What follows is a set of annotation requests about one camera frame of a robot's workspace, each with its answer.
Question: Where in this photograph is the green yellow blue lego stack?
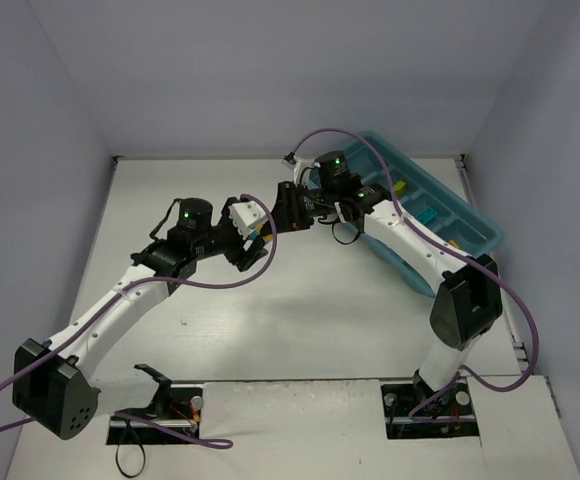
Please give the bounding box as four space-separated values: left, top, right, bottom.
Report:
249 230 273 244

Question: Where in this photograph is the green curved lego piece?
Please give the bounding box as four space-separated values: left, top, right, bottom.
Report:
394 180 407 195

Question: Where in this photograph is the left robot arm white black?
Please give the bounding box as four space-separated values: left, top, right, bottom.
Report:
12 195 278 440

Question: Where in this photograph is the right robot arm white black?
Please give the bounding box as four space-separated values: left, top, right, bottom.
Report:
273 151 502 397

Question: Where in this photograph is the teal divided plastic tray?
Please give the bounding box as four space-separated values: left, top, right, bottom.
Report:
309 130 504 300

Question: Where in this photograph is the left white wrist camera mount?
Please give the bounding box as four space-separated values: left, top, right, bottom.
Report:
228 201 268 239

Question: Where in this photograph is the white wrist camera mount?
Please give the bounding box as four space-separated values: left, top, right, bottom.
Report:
282 152 315 185
228 201 268 239

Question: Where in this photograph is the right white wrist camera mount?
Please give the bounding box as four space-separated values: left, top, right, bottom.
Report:
282 152 315 185

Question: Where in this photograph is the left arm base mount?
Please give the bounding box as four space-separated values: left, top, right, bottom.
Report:
106 364 204 445

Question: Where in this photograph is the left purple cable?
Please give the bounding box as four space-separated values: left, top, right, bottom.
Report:
0 193 277 449

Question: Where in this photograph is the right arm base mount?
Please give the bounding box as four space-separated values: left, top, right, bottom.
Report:
380 380 480 441

